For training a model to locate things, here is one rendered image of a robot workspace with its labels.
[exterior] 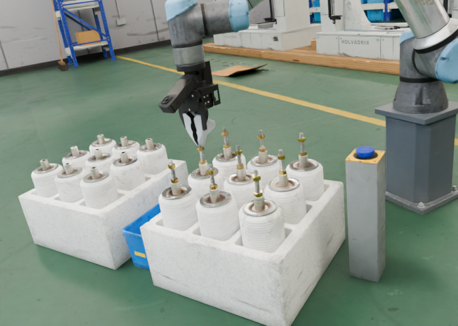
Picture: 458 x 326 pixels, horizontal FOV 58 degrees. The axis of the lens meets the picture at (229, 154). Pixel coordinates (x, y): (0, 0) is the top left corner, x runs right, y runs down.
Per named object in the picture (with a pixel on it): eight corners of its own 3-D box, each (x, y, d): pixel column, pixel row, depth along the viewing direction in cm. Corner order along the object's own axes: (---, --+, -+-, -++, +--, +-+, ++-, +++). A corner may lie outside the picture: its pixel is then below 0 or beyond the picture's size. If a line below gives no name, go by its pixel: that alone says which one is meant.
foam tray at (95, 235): (118, 192, 170) (108, 151, 164) (194, 206, 149) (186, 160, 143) (34, 243, 140) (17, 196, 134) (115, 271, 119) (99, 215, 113)
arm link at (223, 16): (242, -4, 105) (200, 2, 105) (247, -4, 95) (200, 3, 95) (246, 28, 108) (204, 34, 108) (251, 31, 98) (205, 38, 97)
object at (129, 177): (137, 203, 142) (125, 154, 136) (158, 207, 137) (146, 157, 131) (116, 217, 135) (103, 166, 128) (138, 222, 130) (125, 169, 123)
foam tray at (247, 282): (231, 215, 140) (224, 166, 134) (345, 238, 119) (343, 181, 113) (153, 285, 111) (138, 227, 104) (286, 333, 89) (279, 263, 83)
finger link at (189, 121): (210, 140, 113) (206, 107, 110) (195, 147, 109) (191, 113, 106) (202, 138, 115) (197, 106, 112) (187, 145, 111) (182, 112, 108)
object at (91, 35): (98, 42, 655) (95, 29, 647) (101, 43, 633) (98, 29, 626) (78, 46, 642) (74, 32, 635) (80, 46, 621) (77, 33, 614)
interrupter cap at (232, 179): (261, 181, 104) (261, 179, 103) (233, 189, 102) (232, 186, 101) (249, 171, 110) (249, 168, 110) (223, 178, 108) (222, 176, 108)
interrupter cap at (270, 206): (238, 206, 93) (237, 203, 93) (269, 198, 95) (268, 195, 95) (249, 221, 86) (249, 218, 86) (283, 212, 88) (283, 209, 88)
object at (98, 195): (111, 220, 133) (97, 168, 127) (133, 226, 128) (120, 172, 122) (88, 236, 126) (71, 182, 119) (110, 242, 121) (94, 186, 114)
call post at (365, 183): (358, 260, 109) (354, 149, 98) (386, 266, 105) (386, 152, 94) (349, 275, 104) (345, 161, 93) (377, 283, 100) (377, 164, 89)
